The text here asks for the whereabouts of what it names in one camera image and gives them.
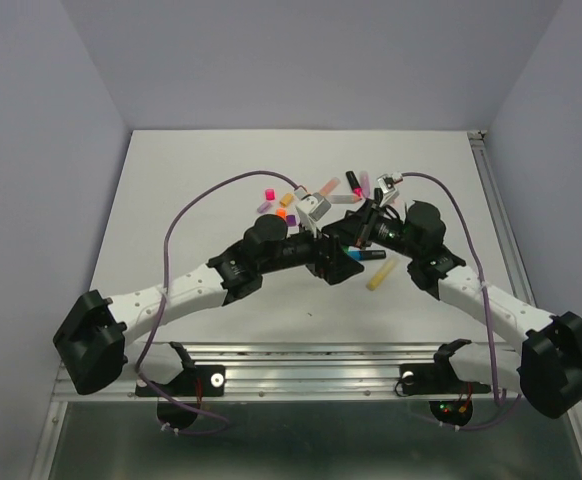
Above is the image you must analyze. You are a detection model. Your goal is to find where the pink black highlighter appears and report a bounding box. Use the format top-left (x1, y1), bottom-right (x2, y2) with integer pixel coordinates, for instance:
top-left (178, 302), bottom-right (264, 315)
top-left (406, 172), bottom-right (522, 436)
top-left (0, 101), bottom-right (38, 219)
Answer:
top-left (345, 170), bottom-right (365, 199)

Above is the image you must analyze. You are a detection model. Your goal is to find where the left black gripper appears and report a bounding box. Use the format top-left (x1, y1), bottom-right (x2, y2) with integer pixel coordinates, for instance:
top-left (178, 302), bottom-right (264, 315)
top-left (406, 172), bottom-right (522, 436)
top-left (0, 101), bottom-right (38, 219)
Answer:
top-left (259, 215), bottom-right (363, 285)

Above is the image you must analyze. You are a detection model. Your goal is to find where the pastel yellow highlighter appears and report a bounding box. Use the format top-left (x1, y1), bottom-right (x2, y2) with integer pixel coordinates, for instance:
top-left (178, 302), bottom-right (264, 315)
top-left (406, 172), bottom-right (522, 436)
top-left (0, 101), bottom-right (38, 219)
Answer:
top-left (366, 257), bottom-right (399, 291)

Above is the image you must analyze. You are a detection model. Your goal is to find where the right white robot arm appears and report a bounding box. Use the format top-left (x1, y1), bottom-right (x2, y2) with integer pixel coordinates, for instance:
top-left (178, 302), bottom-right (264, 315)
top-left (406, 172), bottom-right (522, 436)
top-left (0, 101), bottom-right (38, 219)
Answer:
top-left (322, 201), bottom-right (582, 419)

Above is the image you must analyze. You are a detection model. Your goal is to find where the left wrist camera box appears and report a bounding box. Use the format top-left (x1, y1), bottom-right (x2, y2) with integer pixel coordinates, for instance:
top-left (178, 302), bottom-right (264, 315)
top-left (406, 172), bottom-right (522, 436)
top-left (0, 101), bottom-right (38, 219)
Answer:
top-left (296, 193), bottom-right (331, 237)

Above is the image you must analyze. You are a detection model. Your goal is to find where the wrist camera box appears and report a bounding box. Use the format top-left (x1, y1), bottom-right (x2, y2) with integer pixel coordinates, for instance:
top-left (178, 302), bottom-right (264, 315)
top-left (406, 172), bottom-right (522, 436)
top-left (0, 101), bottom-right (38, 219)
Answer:
top-left (376, 172), bottom-right (403, 207)
top-left (296, 193), bottom-right (331, 237)

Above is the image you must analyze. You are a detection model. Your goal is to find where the lilac pen cap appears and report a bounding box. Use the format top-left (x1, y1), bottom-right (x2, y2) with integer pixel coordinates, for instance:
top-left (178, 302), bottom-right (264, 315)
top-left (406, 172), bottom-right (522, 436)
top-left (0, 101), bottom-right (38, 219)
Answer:
top-left (257, 201), bottom-right (272, 214)

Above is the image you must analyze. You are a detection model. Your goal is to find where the clear orange-tip highlighter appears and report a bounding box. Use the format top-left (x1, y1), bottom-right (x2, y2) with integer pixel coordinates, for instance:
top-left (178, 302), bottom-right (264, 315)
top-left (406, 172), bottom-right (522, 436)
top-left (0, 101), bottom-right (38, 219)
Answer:
top-left (329, 194), bottom-right (362, 205)

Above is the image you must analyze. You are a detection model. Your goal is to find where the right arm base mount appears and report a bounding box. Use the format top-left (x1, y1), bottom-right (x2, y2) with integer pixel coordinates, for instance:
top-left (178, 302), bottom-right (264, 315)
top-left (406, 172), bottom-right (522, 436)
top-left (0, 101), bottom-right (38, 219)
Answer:
top-left (393, 339), bottom-right (492, 430)

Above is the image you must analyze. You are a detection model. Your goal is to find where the pastel orange pen cap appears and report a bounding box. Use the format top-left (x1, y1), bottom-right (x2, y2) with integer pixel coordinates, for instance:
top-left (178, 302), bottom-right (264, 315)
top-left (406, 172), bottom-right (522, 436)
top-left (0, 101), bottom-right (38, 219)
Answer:
top-left (279, 193), bottom-right (294, 207)

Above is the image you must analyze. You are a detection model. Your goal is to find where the blue black highlighter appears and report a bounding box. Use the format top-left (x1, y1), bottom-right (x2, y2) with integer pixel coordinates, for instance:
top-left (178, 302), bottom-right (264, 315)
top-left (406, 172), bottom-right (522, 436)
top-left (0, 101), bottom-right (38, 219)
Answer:
top-left (347, 250), bottom-right (387, 262)

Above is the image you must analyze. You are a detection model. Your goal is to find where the aluminium rail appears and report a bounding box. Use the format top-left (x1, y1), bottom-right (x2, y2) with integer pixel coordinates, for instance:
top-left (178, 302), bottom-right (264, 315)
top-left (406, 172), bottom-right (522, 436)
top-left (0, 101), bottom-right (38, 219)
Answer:
top-left (467, 131), bottom-right (536, 306)
top-left (53, 342), bottom-right (582, 401)

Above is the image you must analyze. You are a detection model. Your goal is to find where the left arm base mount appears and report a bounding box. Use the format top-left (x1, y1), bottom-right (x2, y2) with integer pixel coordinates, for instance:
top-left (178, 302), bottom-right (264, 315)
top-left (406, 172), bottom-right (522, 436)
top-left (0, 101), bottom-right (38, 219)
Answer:
top-left (134, 342), bottom-right (230, 436)

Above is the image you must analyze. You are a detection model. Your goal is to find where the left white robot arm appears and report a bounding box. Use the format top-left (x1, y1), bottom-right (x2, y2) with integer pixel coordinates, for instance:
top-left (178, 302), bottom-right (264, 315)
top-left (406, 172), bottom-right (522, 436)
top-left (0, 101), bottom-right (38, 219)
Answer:
top-left (53, 215), bottom-right (364, 395)

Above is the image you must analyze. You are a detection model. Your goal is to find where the aluminium right rail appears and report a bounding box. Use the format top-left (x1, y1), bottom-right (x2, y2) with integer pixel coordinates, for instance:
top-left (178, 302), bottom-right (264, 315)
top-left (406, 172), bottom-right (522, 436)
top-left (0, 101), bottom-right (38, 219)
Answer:
top-left (467, 131), bottom-right (536, 306)

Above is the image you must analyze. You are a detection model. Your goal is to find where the pastel orange highlighter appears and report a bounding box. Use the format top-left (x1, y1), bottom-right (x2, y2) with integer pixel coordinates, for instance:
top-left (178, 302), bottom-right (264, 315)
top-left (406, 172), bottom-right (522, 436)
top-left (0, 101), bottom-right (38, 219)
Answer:
top-left (315, 177), bottom-right (341, 200)

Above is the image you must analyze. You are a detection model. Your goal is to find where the aluminium front rail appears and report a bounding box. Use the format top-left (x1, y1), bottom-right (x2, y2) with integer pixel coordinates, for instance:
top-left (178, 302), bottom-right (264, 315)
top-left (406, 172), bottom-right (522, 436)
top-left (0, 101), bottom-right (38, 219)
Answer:
top-left (53, 342), bottom-right (582, 401)

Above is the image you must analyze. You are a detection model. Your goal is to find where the pastel lilac highlighter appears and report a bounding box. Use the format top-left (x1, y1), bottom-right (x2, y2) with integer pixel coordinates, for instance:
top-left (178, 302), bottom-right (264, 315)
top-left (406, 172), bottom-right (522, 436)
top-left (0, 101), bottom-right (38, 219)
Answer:
top-left (359, 171), bottom-right (373, 198)

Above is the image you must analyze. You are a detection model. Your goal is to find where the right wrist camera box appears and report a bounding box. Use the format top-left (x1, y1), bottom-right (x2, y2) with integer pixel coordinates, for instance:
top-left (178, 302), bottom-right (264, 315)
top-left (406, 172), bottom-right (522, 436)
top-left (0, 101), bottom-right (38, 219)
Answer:
top-left (376, 172), bottom-right (403, 207)

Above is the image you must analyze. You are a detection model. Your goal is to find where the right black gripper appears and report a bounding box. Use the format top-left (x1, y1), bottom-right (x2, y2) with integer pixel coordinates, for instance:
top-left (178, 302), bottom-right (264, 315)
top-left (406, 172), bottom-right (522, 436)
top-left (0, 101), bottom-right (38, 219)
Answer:
top-left (320, 199), bottom-right (420, 260)

